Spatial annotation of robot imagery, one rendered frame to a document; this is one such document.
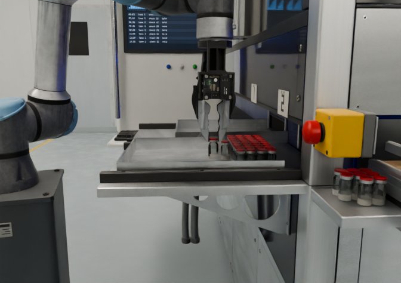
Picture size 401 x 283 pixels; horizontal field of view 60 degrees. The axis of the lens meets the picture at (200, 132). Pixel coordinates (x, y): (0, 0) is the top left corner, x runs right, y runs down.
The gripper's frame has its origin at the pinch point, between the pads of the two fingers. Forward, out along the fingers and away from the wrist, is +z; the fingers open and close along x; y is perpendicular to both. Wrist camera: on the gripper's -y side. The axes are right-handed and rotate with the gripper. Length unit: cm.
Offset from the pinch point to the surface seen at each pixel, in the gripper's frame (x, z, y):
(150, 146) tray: -15.6, 6.5, -17.8
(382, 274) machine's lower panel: 33.1, 26.3, 13.9
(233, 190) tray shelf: 2.8, 8.4, 12.8
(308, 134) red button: 13.6, -4.1, 21.3
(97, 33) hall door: -149, -72, -541
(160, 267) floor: -20, 96, -105
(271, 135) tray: 19.8, 5.4, -26.2
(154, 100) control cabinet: -20, 0, -87
